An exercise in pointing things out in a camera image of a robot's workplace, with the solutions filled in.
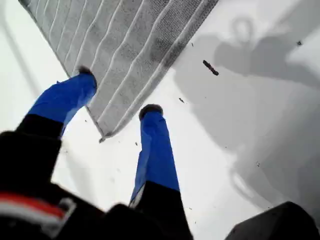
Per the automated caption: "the grey white-striped towel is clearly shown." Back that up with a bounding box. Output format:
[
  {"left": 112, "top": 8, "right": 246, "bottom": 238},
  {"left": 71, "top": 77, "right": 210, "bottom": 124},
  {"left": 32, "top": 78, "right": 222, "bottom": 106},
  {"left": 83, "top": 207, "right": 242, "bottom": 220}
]
[{"left": 18, "top": 0, "right": 220, "bottom": 144}]

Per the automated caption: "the dark debris scrap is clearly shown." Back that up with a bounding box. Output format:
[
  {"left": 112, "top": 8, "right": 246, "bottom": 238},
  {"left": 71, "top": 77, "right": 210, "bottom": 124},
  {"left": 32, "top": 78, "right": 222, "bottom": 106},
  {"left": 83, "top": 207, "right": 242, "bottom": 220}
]
[{"left": 202, "top": 59, "right": 220, "bottom": 77}]

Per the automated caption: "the red white servo wire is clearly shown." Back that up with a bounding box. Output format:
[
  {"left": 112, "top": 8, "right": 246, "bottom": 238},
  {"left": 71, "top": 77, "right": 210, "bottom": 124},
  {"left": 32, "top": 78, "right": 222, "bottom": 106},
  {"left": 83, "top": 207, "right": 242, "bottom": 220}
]
[{"left": 0, "top": 191, "right": 77, "bottom": 235}]

